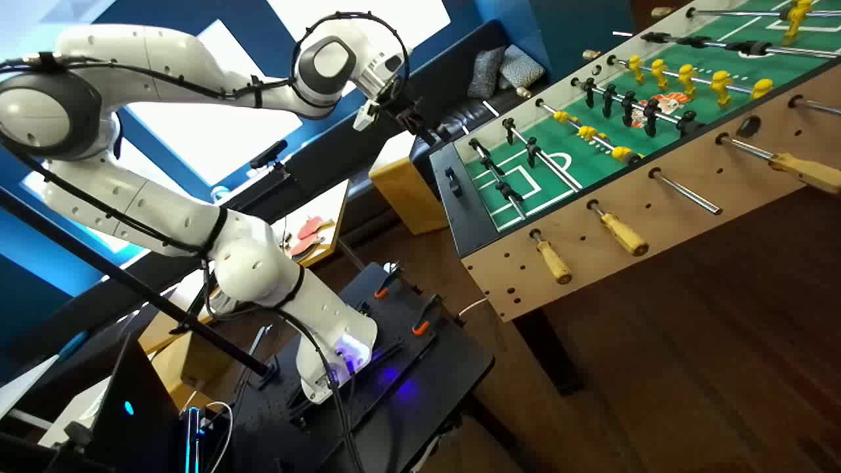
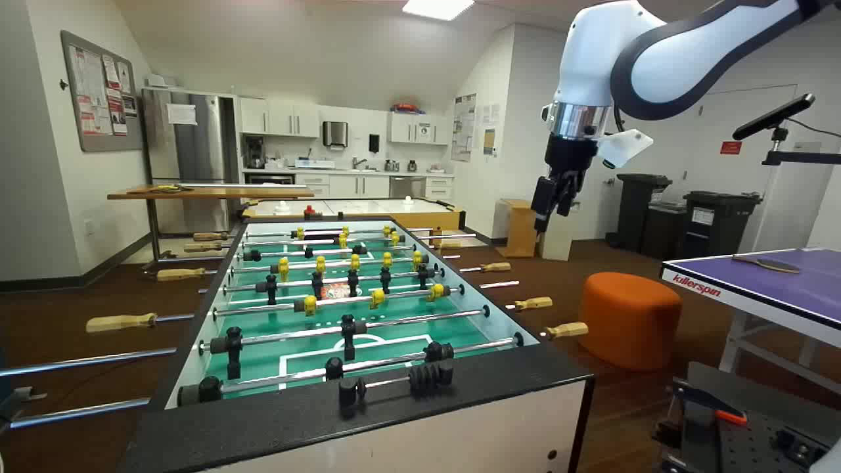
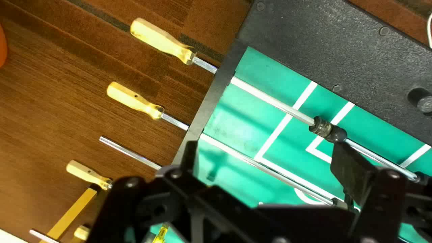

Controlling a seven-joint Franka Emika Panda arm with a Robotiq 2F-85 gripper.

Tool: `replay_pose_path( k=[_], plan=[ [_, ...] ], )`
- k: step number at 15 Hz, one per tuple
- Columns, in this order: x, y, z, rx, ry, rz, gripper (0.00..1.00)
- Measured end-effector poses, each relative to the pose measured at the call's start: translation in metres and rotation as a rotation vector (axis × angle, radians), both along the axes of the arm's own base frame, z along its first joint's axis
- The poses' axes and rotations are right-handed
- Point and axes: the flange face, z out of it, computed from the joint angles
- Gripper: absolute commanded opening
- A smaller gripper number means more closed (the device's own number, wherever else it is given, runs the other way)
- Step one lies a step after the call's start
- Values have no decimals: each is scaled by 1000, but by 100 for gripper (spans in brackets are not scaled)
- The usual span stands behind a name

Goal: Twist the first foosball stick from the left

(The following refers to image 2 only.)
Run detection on wooden high table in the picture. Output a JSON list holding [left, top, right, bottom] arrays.
[[107, 181, 313, 266]]

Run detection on foosball table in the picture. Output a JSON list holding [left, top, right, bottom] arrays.
[[121, 219, 593, 473]]

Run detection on stainless steel refrigerator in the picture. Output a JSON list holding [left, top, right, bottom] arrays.
[[144, 89, 237, 233]]

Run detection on wall bulletin board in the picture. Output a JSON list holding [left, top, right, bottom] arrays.
[[60, 31, 141, 152]]

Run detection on black trash bin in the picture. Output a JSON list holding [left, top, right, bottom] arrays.
[[617, 174, 671, 249], [679, 193, 761, 257]]

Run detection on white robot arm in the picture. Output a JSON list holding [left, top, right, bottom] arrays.
[[530, 0, 838, 233]]

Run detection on left side wooden handle rod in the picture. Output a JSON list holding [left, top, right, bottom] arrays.
[[83, 312, 195, 333]]

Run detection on black trash bin left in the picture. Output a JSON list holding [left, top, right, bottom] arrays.
[[617, 174, 671, 249]]

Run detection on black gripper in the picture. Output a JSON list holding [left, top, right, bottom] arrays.
[[530, 135, 596, 233]]

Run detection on white kitchen cabinets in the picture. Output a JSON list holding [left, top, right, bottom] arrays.
[[237, 97, 454, 200]]

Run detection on black camera on stand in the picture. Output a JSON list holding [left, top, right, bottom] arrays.
[[731, 93, 841, 165]]

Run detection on purple ping pong table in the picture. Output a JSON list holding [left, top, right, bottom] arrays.
[[660, 248, 841, 392]]

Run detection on black trash bin right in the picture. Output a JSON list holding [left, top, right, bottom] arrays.
[[679, 193, 761, 257]]

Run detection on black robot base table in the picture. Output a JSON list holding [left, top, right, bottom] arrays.
[[655, 362, 841, 473]]

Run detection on orange round stool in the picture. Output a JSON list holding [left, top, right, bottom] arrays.
[[581, 271, 683, 371]]

